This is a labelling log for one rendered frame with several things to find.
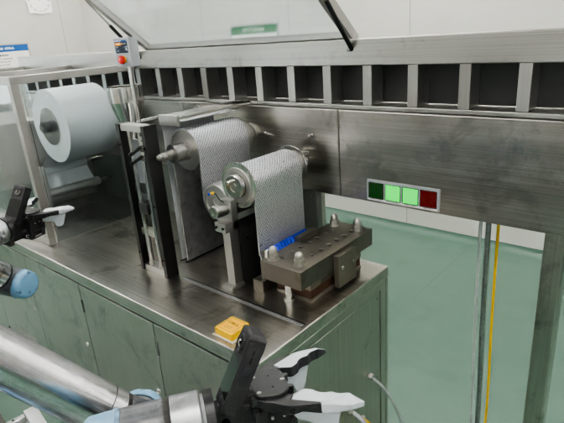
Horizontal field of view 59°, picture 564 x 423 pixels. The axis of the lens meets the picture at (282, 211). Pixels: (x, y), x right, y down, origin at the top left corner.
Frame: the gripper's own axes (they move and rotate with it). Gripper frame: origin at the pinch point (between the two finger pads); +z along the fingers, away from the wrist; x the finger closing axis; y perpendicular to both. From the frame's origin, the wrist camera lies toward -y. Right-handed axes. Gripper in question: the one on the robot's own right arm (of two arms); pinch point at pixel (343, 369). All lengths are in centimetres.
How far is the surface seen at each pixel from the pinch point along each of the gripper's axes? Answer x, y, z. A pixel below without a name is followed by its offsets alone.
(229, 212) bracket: -93, -6, -1
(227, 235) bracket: -94, 2, -2
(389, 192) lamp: -82, -6, 49
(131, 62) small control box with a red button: -131, -57, -23
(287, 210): -97, -3, 19
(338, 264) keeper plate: -80, 14, 29
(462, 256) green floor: -256, 89, 191
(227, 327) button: -70, 22, -9
